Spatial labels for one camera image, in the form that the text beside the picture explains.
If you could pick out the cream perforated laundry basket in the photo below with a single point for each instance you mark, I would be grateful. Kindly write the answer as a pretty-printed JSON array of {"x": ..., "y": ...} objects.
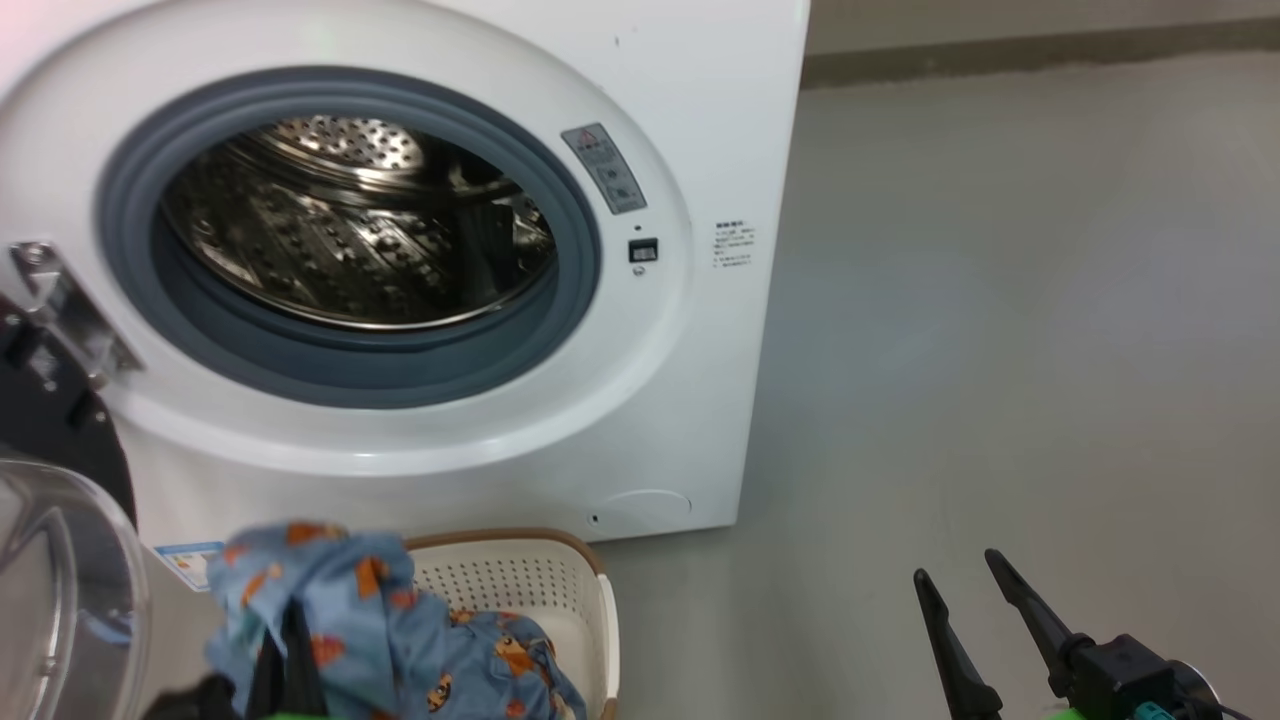
[{"x": 520, "y": 590}]

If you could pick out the white washing machine body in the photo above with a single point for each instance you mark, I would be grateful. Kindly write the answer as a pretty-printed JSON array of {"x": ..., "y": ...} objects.
[{"x": 680, "y": 400}]

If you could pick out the metal door hinge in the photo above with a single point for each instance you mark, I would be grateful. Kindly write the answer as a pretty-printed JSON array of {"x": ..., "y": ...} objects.
[{"x": 70, "y": 310}]

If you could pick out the round white filter cover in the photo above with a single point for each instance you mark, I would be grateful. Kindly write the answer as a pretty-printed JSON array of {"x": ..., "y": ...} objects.
[{"x": 645, "y": 512}]

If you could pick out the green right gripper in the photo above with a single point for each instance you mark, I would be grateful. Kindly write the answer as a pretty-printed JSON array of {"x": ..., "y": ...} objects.
[{"x": 1060, "y": 713}]

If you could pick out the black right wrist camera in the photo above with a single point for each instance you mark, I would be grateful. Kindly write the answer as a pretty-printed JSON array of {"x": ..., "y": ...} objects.
[{"x": 1120, "y": 675}]

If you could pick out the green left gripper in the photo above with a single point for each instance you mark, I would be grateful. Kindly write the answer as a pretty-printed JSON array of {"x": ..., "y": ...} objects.
[{"x": 298, "y": 715}]

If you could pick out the black glass washing machine door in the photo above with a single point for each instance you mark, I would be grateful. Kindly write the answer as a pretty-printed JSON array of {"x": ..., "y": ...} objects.
[{"x": 60, "y": 600}]

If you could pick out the grey rubber door gasket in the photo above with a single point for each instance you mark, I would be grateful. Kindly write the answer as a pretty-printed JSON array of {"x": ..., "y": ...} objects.
[{"x": 330, "y": 370}]

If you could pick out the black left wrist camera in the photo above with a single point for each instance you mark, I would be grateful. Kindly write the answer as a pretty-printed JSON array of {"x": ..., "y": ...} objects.
[{"x": 195, "y": 700}]

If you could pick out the grey warning sticker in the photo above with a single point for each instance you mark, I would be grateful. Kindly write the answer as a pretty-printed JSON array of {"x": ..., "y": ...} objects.
[{"x": 605, "y": 170}]

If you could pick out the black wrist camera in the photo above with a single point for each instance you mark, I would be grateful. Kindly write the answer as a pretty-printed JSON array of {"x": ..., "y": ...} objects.
[
  {"x": 1120, "y": 675},
  {"x": 195, "y": 700}
]

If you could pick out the blue energy label sticker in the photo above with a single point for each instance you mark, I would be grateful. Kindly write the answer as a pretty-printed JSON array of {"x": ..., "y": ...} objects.
[{"x": 188, "y": 565}]

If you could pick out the steel washing machine drum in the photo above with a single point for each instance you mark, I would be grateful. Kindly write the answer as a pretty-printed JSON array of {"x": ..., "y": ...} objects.
[{"x": 330, "y": 240}]

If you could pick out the blue orange patterned clothes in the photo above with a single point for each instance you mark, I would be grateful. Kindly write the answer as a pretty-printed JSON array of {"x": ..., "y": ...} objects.
[{"x": 360, "y": 620}]

